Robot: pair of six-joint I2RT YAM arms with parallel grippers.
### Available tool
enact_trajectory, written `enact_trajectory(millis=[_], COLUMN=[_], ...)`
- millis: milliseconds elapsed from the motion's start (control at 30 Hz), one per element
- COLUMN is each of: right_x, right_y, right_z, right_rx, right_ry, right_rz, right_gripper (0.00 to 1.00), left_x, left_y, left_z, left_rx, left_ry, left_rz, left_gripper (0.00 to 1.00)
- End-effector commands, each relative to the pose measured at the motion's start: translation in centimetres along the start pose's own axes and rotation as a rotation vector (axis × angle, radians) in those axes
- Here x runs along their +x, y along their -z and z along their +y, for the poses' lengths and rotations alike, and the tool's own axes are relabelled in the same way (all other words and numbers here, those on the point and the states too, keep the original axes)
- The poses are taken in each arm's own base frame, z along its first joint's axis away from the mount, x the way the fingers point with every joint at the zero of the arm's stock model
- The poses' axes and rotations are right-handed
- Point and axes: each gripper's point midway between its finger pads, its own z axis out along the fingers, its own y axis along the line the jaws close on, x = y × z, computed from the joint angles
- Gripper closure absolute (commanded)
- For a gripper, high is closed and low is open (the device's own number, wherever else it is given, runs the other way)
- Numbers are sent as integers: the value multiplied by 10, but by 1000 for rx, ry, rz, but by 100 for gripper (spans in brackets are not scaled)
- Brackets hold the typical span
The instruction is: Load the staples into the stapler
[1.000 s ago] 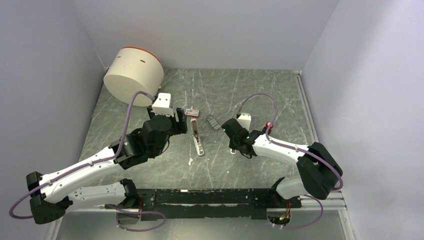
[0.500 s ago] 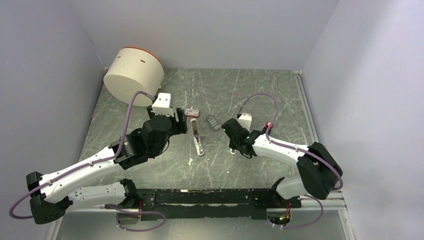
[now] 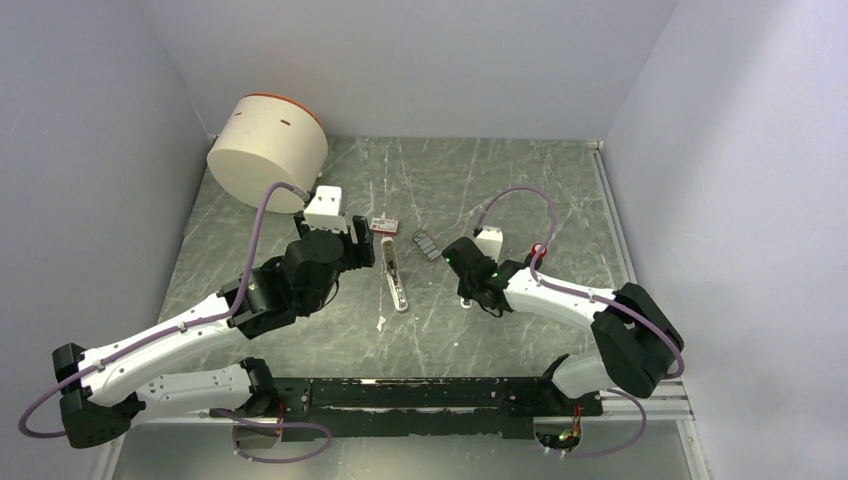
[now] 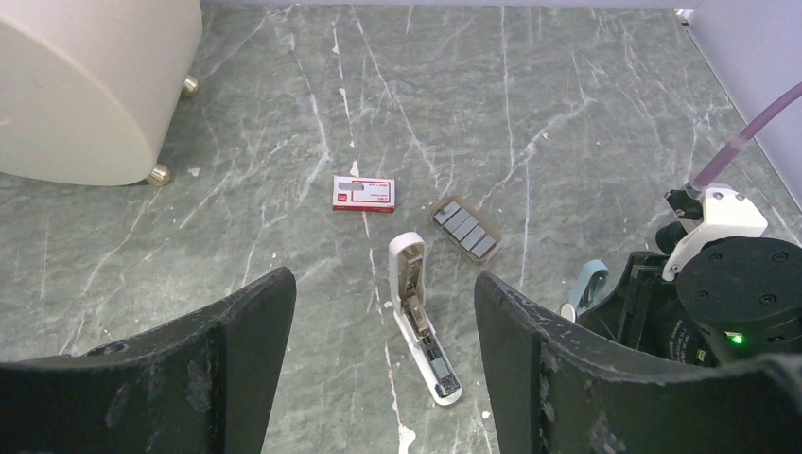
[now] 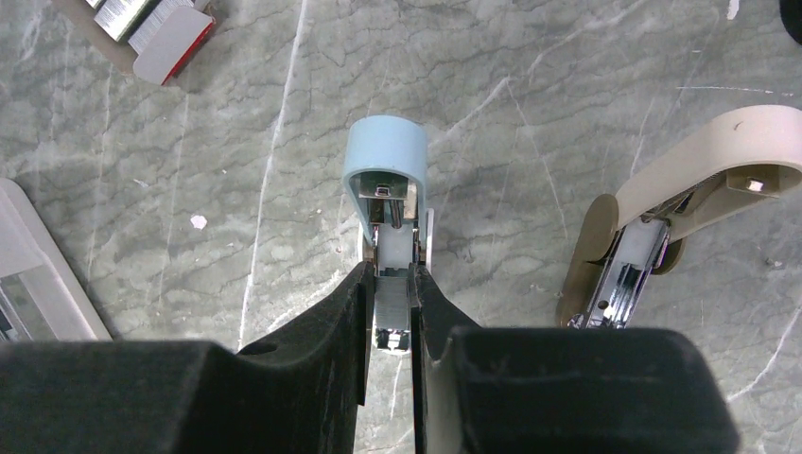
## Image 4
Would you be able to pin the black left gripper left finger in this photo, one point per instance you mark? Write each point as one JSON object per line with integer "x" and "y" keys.
{"x": 202, "y": 383}

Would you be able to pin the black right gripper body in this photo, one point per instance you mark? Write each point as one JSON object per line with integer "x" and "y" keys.
{"x": 738, "y": 298}

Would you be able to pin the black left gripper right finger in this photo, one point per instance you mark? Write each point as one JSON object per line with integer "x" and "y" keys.
{"x": 556, "y": 387}

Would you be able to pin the cardboard tray with staples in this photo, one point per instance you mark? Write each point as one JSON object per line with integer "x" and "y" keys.
{"x": 473, "y": 233}

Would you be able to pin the long white stapler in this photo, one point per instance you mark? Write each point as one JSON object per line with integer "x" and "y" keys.
{"x": 407, "y": 271}

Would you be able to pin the red white staple box sleeve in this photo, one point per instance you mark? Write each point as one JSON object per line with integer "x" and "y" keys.
{"x": 357, "y": 194}

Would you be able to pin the cream cylindrical drum orange rim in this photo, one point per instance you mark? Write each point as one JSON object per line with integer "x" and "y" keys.
{"x": 89, "y": 88}

